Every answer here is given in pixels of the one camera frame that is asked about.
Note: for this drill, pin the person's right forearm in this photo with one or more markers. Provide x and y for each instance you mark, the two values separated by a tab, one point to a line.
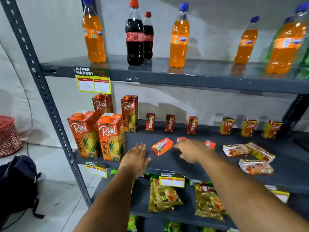
246	195

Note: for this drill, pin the grey metal shelving rack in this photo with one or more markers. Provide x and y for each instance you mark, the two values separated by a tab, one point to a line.
193	77

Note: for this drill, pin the person's left forearm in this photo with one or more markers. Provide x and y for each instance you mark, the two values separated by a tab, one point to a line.
108	205

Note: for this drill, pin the person's left thumb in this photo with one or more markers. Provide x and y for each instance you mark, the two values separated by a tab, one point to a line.
147	161

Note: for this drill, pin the orange soda bottle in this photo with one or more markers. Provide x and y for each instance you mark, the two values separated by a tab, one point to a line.
179	50
283	53
94	38
245	48

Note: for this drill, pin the gold green tea packet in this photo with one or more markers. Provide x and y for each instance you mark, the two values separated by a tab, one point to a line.
209	202
162	196

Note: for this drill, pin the small cola bottle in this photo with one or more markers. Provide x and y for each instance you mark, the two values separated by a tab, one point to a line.
148	43

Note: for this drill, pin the person's left hand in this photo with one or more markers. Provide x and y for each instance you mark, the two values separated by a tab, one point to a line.
134	160

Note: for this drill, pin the green snack packet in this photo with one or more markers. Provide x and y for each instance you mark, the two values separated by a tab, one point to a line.
132	224
207	229
172	227

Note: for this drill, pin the small yellow shelf price tag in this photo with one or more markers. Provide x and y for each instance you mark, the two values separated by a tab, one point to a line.
171	181
96	169

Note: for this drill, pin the black backpack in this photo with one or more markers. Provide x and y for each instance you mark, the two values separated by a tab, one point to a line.
18	186

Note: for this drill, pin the small yellow red juice box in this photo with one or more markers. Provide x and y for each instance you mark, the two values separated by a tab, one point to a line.
226	126
249	128
236	150
256	167
271	129
262	152

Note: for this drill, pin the green soda bottle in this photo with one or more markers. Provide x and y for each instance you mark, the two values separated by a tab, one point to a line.
273	44
305	66

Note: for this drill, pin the person's right hand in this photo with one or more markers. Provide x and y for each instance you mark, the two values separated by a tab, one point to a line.
195	151

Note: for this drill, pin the large yellow shelf price tag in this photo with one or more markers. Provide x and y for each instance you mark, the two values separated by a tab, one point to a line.
93	82

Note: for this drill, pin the person's right thumb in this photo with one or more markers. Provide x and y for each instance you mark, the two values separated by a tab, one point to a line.
184	157

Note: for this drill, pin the white yellow box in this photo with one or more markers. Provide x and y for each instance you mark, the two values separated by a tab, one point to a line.
280	192

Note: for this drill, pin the large pineapple juice carton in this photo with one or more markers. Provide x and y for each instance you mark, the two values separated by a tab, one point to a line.
83	135
129	113
102	103
110	137

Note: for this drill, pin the red woven basket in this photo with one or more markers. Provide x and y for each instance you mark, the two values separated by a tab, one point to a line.
8	137

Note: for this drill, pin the large cola bottle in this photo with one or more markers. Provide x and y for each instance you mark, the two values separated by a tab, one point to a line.
134	45

